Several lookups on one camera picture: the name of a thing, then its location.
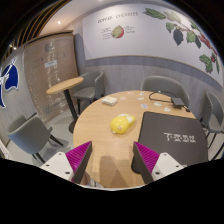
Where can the grey chair behind round table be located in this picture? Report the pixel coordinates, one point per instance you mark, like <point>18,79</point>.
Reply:
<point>165,86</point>

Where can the yellow cartoon-shaped mouse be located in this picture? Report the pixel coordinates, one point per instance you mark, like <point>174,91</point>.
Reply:
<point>121,123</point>

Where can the grey chair behind high table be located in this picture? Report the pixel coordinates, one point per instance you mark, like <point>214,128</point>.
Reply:
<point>92,87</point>

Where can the black power adapter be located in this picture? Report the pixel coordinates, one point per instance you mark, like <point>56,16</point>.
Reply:
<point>177,101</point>

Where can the grey chair at right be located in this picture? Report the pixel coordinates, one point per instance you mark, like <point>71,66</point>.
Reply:
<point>212,115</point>

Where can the white sticker card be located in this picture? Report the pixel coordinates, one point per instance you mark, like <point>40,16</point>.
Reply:
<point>167,109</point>
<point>157,104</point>
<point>140,98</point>
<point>144,106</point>

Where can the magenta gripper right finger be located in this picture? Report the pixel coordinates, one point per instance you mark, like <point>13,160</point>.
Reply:
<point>152,165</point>

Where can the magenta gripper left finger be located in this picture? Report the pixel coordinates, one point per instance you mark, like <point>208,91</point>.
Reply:
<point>71,165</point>

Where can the grey chair at left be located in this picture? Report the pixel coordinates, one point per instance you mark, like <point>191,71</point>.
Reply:
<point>31,135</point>

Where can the white card box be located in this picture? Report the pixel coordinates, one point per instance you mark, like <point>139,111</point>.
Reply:
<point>109,101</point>

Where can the small round high table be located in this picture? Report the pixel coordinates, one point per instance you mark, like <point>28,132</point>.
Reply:
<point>65,86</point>

